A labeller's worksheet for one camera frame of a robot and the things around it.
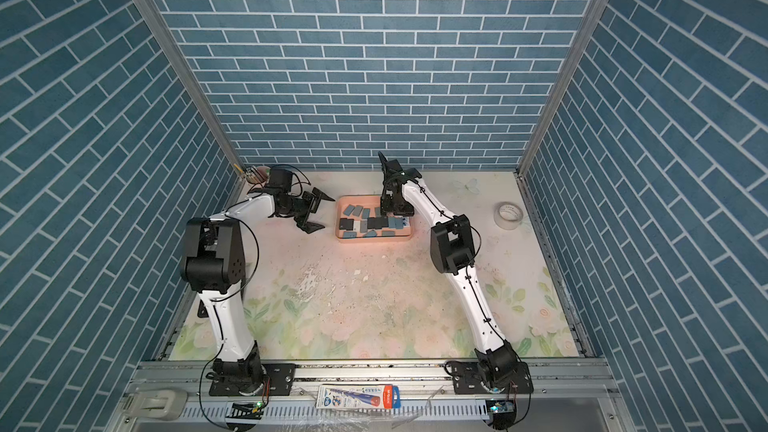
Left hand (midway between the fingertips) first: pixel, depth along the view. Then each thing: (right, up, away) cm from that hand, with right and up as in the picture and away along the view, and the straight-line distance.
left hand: (336, 208), depth 97 cm
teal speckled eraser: (+4, -9, +4) cm, 11 cm away
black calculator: (-36, -29, -13) cm, 48 cm away
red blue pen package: (+11, -44, -26) cm, 52 cm away
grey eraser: (+17, -9, +5) cm, 20 cm away
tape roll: (+60, -3, +11) cm, 61 cm away
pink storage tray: (+6, -4, +9) cm, 11 cm away
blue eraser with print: (+21, -6, +7) cm, 23 cm away
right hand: (+19, -2, +9) cm, 21 cm away
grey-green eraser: (+5, -1, +11) cm, 13 cm away
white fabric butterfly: (+44, +7, +19) cm, 48 cm away
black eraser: (+2, -6, +7) cm, 10 cm away
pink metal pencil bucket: (-27, +12, +8) cm, 31 cm away
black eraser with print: (+13, -5, +7) cm, 16 cm away
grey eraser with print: (+13, -2, +9) cm, 16 cm away
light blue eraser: (+18, -5, +7) cm, 20 cm away
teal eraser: (+9, -2, +11) cm, 14 cm away
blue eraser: (+11, -9, +5) cm, 15 cm away
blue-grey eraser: (+2, -1, +11) cm, 12 cm away
